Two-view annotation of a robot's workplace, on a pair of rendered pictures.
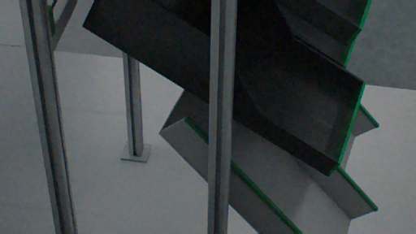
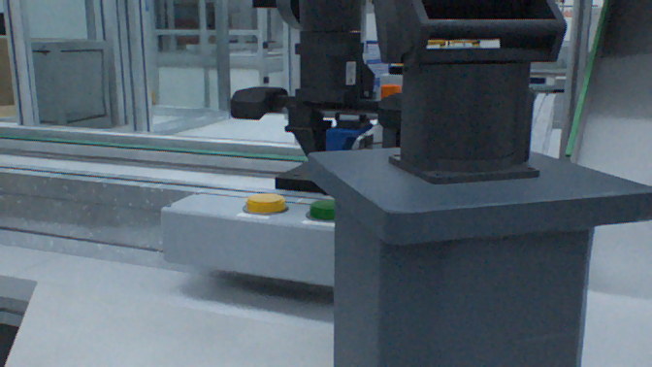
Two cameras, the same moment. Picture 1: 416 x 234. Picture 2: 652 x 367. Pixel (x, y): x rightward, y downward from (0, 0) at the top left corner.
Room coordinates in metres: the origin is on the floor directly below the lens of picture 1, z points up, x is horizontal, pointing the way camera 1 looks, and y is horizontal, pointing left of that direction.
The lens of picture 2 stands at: (0.46, -0.82, 1.14)
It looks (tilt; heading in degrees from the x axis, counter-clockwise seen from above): 14 degrees down; 102
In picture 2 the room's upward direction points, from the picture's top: straight up
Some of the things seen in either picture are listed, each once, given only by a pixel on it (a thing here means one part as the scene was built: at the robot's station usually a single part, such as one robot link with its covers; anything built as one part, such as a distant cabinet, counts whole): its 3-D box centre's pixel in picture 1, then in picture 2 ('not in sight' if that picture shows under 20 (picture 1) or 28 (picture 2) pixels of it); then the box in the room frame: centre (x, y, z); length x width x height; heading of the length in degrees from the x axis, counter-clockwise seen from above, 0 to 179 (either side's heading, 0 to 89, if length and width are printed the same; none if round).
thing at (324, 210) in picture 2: not in sight; (329, 214); (0.35, -0.24, 0.96); 0.04 x 0.04 x 0.02
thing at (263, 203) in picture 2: not in sight; (265, 207); (0.28, -0.23, 0.96); 0.04 x 0.04 x 0.02
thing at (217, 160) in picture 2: not in sight; (207, 185); (0.10, 0.04, 0.91); 0.84 x 0.28 x 0.10; 171
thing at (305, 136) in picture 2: not in sight; (311, 158); (0.33, -0.23, 1.02); 0.06 x 0.04 x 0.07; 82
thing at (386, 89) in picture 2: not in sight; (391, 116); (0.39, -0.07, 1.04); 0.04 x 0.02 x 0.08; 81
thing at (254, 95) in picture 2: not in sight; (330, 77); (0.35, -0.23, 1.10); 0.19 x 0.06 x 0.08; 172
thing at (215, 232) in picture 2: not in sight; (266, 236); (0.28, -0.23, 0.93); 0.21 x 0.07 x 0.06; 171
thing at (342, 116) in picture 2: not in sight; (323, 113); (0.34, -0.23, 1.06); 0.09 x 0.04 x 0.02; 172
